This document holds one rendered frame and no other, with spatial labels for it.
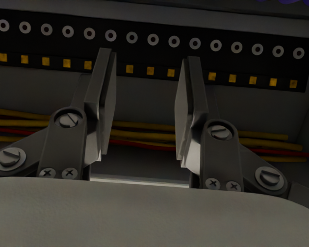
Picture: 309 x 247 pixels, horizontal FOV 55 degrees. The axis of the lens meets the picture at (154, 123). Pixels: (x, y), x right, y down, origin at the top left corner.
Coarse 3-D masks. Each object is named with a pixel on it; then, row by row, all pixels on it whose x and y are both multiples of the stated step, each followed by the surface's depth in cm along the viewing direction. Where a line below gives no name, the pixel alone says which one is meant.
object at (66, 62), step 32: (0, 32) 29; (32, 32) 29; (96, 32) 29; (128, 32) 29; (160, 32) 29; (192, 32) 29; (224, 32) 29; (0, 64) 29; (32, 64) 29; (64, 64) 29; (128, 64) 29; (160, 64) 29; (224, 64) 30; (256, 64) 30; (288, 64) 30
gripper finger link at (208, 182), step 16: (208, 128) 11; (224, 128) 10; (208, 144) 10; (224, 144) 10; (208, 160) 9; (224, 160) 9; (240, 160) 9; (192, 176) 11; (208, 176) 9; (224, 176) 9; (240, 176) 9
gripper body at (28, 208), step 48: (0, 192) 7; (48, 192) 7; (96, 192) 7; (144, 192) 7; (192, 192) 8; (240, 192) 8; (0, 240) 6; (48, 240) 6; (96, 240) 6; (144, 240) 6; (192, 240) 6; (240, 240) 7; (288, 240) 7
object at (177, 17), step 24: (0, 0) 27; (24, 0) 27; (48, 0) 27; (72, 0) 27; (96, 0) 27; (168, 24) 28; (192, 24) 28; (216, 24) 28; (240, 24) 28; (264, 24) 28; (288, 24) 28
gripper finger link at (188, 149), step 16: (192, 64) 13; (192, 80) 12; (176, 96) 15; (192, 96) 11; (208, 96) 12; (176, 112) 14; (192, 112) 11; (208, 112) 10; (176, 128) 14; (192, 128) 11; (176, 144) 13; (192, 144) 11; (240, 144) 11; (192, 160) 11; (256, 160) 10; (256, 176) 10; (272, 176) 10; (256, 192) 9; (272, 192) 9
